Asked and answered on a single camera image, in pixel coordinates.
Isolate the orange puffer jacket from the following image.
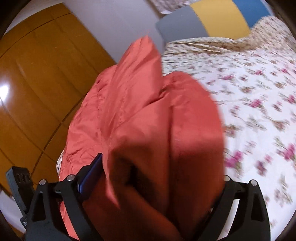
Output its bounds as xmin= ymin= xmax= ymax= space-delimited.
xmin=59 ymin=37 xmax=224 ymax=240

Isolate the yellow wooden wardrobe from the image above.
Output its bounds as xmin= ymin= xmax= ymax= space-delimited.
xmin=1 ymin=4 xmax=114 ymax=190

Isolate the floral white quilt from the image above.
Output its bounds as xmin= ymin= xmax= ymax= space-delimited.
xmin=56 ymin=14 xmax=296 ymax=241

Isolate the grey yellow blue headboard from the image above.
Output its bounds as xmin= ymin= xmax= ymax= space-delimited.
xmin=156 ymin=0 xmax=274 ymax=43

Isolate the floral curtain left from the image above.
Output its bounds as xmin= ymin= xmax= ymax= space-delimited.
xmin=149 ymin=0 xmax=196 ymax=15

